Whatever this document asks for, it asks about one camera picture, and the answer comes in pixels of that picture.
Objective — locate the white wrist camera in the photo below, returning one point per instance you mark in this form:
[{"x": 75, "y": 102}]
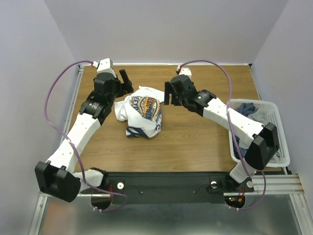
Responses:
[
  {"x": 183, "y": 71},
  {"x": 105, "y": 65}
]

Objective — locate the aluminium frame rail left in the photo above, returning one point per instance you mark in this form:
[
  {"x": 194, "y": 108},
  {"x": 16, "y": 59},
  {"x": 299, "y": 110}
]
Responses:
[{"x": 73, "y": 98}]

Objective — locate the aluminium frame rail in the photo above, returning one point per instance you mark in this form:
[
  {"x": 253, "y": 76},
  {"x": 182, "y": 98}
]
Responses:
[
  {"x": 73, "y": 98},
  {"x": 272, "y": 184}
]

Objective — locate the grey tank top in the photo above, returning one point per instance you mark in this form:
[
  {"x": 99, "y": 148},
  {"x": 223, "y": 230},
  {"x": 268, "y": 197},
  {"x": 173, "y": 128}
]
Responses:
[{"x": 276, "y": 159}]

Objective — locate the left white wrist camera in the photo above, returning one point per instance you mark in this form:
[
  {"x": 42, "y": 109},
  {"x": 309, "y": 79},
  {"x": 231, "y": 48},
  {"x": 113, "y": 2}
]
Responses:
[{"x": 105, "y": 65}]

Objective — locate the white plastic laundry basket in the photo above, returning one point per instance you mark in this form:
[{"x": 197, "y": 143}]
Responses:
[{"x": 268, "y": 112}]

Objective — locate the navy blue tank top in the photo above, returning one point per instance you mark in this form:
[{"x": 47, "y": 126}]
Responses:
[{"x": 247, "y": 110}]

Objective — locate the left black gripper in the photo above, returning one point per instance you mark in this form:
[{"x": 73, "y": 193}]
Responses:
[{"x": 124, "y": 88}]

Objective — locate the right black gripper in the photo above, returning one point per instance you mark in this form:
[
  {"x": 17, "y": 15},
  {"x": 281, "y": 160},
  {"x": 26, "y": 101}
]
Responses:
[{"x": 174, "y": 91}]

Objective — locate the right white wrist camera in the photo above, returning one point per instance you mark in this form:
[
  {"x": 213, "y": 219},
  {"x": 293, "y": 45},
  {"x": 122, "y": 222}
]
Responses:
[{"x": 183, "y": 71}]

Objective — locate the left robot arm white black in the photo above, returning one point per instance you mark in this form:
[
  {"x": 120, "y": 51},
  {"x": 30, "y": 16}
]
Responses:
[{"x": 56, "y": 176}]

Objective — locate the aluminium frame rail front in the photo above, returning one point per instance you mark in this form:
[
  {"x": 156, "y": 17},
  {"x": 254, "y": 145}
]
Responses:
[{"x": 272, "y": 184}]

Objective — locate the white graphic tank top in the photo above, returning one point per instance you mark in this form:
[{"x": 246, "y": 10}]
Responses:
[{"x": 142, "y": 112}]

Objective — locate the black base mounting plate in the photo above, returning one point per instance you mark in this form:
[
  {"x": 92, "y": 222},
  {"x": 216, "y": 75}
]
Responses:
[{"x": 176, "y": 187}]

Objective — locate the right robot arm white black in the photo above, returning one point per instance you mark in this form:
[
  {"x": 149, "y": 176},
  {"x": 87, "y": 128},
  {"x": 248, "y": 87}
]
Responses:
[{"x": 262, "y": 140}]

